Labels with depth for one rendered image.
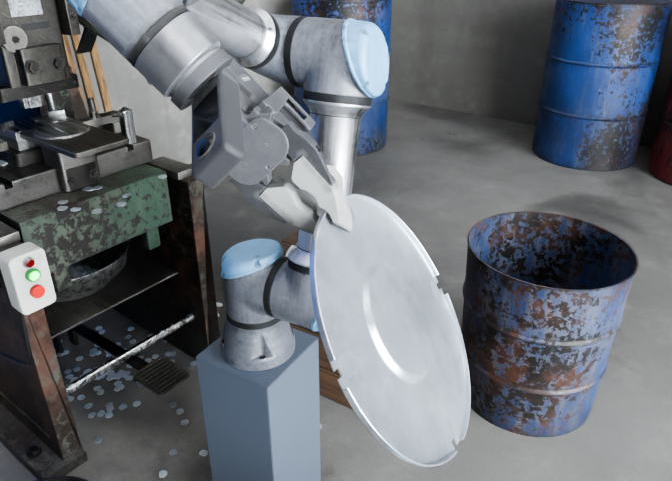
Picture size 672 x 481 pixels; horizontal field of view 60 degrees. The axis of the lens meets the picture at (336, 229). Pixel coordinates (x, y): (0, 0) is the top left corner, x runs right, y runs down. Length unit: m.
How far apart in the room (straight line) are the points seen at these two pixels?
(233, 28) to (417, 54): 3.80
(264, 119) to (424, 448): 0.35
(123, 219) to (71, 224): 0.14
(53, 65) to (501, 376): 1.33
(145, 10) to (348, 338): 0.34
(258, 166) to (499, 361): 1.14
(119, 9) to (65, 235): 0.98
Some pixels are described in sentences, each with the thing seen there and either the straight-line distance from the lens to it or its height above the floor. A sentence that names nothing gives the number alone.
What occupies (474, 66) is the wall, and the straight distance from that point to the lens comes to 4.46.
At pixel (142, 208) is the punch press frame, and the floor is 0.57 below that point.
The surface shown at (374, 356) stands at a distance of 0.57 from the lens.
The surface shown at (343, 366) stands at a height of 0.87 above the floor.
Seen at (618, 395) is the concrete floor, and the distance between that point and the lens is 1.96.
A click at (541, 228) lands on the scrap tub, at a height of 0.43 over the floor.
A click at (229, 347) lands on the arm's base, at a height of 0.49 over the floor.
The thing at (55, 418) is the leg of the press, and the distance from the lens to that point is 1.63.
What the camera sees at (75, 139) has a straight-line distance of 1.49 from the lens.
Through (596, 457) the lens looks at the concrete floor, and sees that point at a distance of 1.76.
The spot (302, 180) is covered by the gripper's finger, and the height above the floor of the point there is 1.00.
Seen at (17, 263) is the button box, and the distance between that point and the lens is 1.34.
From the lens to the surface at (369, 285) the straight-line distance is 0.59.
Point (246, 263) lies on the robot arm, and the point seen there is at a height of 0.68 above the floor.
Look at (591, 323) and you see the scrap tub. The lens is 1.54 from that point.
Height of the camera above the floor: 1.21
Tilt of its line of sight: 27 degrees down
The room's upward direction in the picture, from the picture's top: straight up
